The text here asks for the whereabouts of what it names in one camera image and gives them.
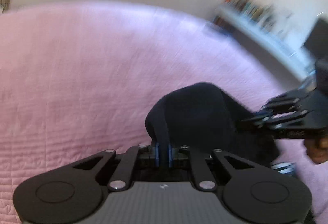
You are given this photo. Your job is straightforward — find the black hooded jacket white stripes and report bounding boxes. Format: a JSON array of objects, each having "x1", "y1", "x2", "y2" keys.
[{"x1": 145, "y1": 82, "x2": 296, "y2": 177}]

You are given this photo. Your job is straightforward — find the black monitor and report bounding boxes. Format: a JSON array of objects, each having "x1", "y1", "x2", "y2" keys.
[{"x1": 304, "y1": 17, "x2": 328, "y2": 60}]

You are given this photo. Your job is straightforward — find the person's right hand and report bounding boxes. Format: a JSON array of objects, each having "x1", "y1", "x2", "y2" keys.
[{"x1": 305, "y1": 135, "x2": 328, "y2": 164}]

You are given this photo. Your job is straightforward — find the bed with pink quilted cover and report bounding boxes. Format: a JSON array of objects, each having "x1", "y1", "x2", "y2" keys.
[{"x1": 0, "y1": 0, "x2": 328, "y2": 224}]

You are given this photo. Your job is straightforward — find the white desk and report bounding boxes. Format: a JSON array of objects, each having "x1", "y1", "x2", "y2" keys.
[{"x1": 213, "y1": 5, "x2": 318, "y2": 81}]

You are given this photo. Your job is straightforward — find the row of books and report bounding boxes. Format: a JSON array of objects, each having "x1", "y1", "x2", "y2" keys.
[{"x1": 231, "y1": 0, "x2": 290, "y2": 40}]

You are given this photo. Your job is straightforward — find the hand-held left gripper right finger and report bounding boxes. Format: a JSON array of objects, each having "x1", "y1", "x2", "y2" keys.
[{"x1": 168, "y1": 144, "x2": 254, "y2": 192}]

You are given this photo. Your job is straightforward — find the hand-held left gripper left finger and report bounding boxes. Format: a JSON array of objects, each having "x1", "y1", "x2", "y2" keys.
[{"x1": 72, "y1": 142, "x2": 161, "y2": 192}]

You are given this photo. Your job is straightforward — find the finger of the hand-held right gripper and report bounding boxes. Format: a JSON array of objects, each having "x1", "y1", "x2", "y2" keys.
[
  {"x1": 261, "y1": 89, "x2": 312, "y2": 112},
  {"x1": 239, "y1": 110, "x2": 308, "y2": 135}
]

